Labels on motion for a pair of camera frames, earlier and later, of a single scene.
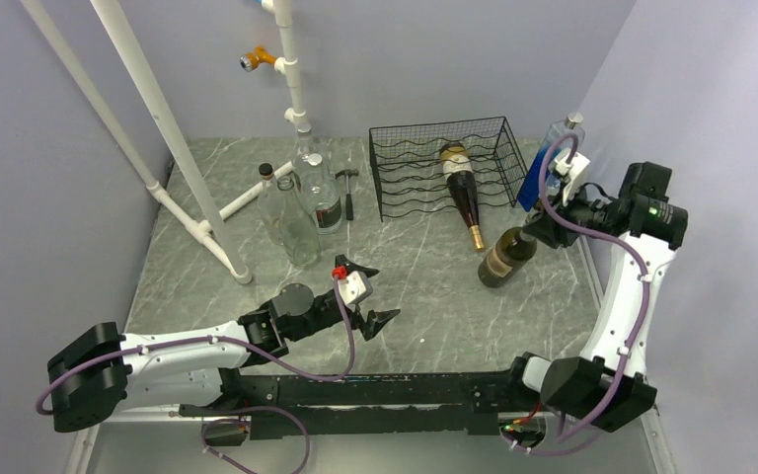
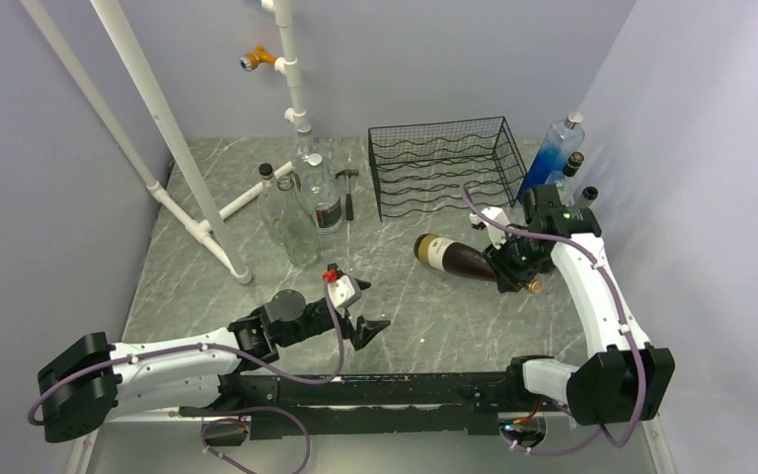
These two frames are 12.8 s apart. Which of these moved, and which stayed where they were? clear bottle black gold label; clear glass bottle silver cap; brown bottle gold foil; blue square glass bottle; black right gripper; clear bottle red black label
Moved: black right gripper; brown bottle gold foil
Stayed: clear bottle red black label; clear bottle black gold label; clear glass bottle silver cap; blue square glass bottle
